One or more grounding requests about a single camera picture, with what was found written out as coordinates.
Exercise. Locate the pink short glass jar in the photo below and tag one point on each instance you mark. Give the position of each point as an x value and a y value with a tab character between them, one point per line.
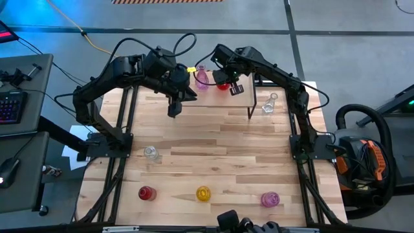
270	199

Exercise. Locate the red ribbed glass bottle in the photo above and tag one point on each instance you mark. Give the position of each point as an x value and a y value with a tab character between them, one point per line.
147	193

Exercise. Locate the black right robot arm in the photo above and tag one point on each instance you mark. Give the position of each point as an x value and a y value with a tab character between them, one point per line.
275	72

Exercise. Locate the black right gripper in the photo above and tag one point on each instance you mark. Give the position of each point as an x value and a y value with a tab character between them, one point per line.
221	77

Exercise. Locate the black metal table frame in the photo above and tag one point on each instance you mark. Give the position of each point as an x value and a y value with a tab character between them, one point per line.
325	147

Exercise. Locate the clear short glass jar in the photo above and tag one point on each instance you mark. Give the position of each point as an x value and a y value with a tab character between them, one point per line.
151	152

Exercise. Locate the silver aluminium extrusion bar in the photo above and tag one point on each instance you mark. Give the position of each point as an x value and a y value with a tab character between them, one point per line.
121	229
300	230

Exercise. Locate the wooden shelf black metal legs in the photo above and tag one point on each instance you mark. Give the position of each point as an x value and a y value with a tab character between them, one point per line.
220	100

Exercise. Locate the red glass vase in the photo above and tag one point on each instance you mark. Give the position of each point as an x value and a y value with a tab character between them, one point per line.
223	87

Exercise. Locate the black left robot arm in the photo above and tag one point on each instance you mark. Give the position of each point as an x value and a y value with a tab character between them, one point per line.
97	81

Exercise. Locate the screen with red display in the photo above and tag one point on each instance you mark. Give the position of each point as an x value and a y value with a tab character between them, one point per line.
4	34

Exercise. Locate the backlit computer keyboard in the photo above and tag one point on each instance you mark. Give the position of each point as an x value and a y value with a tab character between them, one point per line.
11	108

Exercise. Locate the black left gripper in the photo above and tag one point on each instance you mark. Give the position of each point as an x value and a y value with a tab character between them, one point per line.
179	79

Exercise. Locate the black desk foot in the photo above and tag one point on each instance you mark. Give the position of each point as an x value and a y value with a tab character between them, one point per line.
43	210

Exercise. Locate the black equipment stand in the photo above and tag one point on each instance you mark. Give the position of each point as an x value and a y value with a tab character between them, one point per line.
388	108

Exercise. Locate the yellow embossed glass vase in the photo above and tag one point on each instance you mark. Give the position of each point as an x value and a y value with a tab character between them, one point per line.
203	193

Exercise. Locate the pink tall glass vase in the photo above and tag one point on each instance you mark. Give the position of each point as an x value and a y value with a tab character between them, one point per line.
201	79

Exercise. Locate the black desk clamp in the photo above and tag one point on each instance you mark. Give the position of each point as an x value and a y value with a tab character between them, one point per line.
16	77

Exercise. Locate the grey desk top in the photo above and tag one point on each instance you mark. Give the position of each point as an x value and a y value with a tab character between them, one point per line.
35	106
26	194

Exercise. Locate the clear tall glass vase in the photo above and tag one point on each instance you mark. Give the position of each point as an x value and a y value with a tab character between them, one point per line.
269	105

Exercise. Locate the black orange vacuum cleaner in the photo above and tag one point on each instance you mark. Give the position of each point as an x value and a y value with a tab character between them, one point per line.
375	155

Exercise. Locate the black computer mouse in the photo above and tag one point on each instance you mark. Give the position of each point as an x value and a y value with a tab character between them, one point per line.
8	171

